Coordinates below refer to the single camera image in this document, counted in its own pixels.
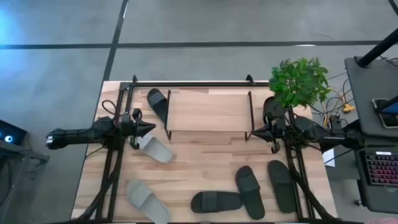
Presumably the black power adapter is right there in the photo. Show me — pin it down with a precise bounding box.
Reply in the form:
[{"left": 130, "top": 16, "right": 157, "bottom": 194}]
[{"left": 329, "top": 114, "right": 343, "bottom": 131}]

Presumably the black overhead cable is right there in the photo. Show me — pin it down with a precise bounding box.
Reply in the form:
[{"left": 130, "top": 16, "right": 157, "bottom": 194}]
[{"left": 387, "top": 0, "right": 398, "bottom": 17}]

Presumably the black rubber slide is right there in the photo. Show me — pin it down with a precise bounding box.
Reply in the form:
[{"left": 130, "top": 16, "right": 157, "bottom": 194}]
[
  {"left": 234, "top": 165, "right": 266, "bottom": 220},
  {"left": 190, "top": 190, "right": 243, "bottom": 214},
  {"left": 146, "top": 88, "right": 170, "bottom": 124},
  {"left": 267, "top": 159, "right": 297, "bottom": 214}
]

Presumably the green leafy plant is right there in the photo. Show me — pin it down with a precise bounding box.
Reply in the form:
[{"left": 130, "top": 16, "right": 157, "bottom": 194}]
[{"left": 269, "top": 57, "right": 332, "bottom": 110}]

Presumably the white paper sheet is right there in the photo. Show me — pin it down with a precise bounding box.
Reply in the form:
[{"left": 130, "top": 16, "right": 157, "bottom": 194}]
[{"left": 322, "top": 148, "right": 336, "bottom": 168}]

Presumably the yellow cable with plug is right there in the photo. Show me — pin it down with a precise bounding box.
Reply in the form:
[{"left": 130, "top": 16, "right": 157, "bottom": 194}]
[{"left": 322, "top": 88, "right": 356, "bottom": 125}]

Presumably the wooden shelf with black frame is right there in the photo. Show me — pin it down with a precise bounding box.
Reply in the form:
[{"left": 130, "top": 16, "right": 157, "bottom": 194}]
[{"left": 164, "top": 89, "right": 256, "bottom": 141}]

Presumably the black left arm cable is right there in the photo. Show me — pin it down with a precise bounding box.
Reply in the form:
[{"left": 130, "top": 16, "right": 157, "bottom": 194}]
[{"left": 101, "top": 99, "right": 118, "bottom": 118}]

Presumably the smartphone in black case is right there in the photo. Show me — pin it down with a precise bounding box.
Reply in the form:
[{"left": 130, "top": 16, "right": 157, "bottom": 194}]
[{"left": 371, "top": 98, "right": 398, "bottom": 130}]

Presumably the dark grey lower desk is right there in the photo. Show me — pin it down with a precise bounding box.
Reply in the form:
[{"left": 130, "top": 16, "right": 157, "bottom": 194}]
[{"left": 354, "top": 138, "right": 398, "bottom": 215}]

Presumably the black aluminium rig frame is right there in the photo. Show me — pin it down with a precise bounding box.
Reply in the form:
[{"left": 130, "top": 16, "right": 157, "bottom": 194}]
[{"left": 71, "top": 74, "right": 343, "bottom": 224}]

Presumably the thin black cable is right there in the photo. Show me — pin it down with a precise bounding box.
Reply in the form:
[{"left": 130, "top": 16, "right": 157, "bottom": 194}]
[{"left": 326, "top": 71, "right": 348, "bottom": 81}]

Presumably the grey rubber slide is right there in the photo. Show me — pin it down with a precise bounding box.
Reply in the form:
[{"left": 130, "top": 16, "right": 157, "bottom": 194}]
[
  {"left": 136, "top": 133, "right": 174, "bottom": 164},
  {"left": 126, "top": 179, "right": 171, "bottom": 224}
]

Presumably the dark grey equipment stand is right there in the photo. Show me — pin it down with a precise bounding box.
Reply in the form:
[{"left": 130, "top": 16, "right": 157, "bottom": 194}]
[{"left": 0, "top": 141, "right": 50, "bottom": 224}]

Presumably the black diagonal bar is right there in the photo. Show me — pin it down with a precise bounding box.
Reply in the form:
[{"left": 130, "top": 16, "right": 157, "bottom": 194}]
[{"left": 340, "top": 119, "right": 363, "bottom": 138}]

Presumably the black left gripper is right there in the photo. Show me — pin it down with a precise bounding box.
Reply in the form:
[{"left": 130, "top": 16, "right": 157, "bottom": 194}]
[{"left": 121, "top": 108, "right": 157, "bottom": 151}]

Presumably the black box with blue light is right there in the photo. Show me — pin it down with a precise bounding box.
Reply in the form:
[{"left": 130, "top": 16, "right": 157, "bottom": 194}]
[{"left": 0, "top": 119, "right": 28, "bottom": 146}]

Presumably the backlit keyboard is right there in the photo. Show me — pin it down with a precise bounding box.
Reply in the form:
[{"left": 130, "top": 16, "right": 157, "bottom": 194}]
[{"left": 362, "top": 151, "right": 398, "bottom": 187}]

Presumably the black round pole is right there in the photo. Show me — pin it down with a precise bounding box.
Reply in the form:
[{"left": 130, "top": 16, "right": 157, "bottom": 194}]
[{"left": 356, "top": 27, "right": 398, "bottom": 68}]

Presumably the black plant pot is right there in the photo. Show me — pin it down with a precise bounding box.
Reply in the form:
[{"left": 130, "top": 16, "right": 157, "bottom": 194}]
[{"left": 263, "top": 96, "right": 285, "bottom": 119}]

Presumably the grey desk top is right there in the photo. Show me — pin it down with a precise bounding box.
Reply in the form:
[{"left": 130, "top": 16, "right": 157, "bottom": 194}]
[{"left": 344, "top": 55, "right": 398, "bottom": 139}]

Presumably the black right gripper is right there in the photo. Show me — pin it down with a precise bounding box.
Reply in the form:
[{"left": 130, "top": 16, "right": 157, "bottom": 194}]
[{"left": 251, "top": 114, "right": 289, "bottom": 156}]

